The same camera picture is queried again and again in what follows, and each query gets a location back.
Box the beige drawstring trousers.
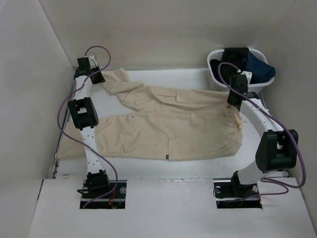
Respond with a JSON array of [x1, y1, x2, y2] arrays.
[[54, 68, 245, 162]]

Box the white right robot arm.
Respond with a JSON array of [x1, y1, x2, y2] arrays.
[[227, 74, 298, 198]]

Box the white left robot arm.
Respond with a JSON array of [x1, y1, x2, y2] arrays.
[[67, 56, 111, 198]]

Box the navy blue trousers in basket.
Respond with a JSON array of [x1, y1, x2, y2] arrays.
[[243, 51, 275, 84]]

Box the black trousers in basket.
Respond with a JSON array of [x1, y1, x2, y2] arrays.
[[210, 48, 249, 84]]

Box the white plastic laundry basket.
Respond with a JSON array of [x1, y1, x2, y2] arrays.
[[207, 47, 275, 93]]

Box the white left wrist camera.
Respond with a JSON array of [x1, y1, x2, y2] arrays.
[[88, 55, 99, 69]]

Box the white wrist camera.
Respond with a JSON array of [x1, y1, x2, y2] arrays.
[[88, 55, 99, 69], [238, 70, 253, 81]]

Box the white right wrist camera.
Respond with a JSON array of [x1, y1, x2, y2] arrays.
[[238, 70, 253, 81]]

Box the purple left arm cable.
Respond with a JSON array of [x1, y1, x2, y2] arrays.
[[56, 45, 119, 209]]

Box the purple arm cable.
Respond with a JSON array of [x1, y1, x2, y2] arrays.
[[56, 45, 119, 209], [217, 61, 307, 198]]

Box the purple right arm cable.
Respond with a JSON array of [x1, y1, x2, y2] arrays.
[[217, 61, 307, 198]]

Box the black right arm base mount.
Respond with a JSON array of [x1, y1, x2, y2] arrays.
[[213, 179, 262, 209]]

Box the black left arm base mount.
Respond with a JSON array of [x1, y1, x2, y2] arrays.
[[77, 180, 127, 210]]

